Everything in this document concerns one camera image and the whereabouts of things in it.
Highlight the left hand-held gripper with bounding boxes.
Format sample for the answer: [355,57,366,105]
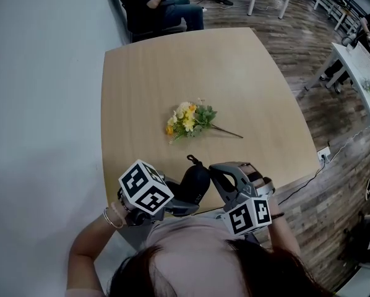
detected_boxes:
[118,158,202,228]

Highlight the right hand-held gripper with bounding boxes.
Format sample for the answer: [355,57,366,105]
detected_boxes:
[209,161,277,246]

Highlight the black zippered pouch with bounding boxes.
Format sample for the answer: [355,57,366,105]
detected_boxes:
[172,155,212,204]

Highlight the person's left forearm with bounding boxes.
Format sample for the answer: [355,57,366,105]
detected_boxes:
[66,196,127,269]

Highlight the person's right forearm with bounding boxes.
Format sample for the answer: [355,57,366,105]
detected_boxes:
[267,215,302,260]

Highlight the person's right hand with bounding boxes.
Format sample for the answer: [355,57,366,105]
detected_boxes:
[244,163,280,218]

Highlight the person's pink shirt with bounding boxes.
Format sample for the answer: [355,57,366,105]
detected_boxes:
[66,214,300,297]

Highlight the grey table leg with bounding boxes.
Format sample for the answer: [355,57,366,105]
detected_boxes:
[114,218,160,254]

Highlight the yellow artificial flower bouquet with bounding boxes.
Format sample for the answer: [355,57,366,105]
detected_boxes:
[165,97,244,145]

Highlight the white power strip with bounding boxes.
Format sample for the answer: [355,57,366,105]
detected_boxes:
[317,146,332,162]

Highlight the black office chair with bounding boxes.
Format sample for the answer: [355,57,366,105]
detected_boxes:
[342,209,370,270]

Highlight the long white table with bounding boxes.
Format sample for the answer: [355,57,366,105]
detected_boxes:
[304,41,370,128]

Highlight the black chair row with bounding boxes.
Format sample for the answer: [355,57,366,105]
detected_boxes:
[106,0,187,43]

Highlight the dark bead bracelet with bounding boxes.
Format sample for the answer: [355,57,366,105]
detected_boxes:
[117,187,131,213]

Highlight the pink bead bracelet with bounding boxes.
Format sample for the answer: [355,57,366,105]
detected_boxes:
[110,200,127,225]

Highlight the gold bangle bracelet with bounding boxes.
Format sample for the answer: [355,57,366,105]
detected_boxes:
[103,207,124,230]

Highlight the black cable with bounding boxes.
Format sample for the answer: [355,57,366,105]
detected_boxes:
[277,159,324,205]

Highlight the white cable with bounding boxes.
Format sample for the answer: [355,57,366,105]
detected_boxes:
[329,127,370,162]

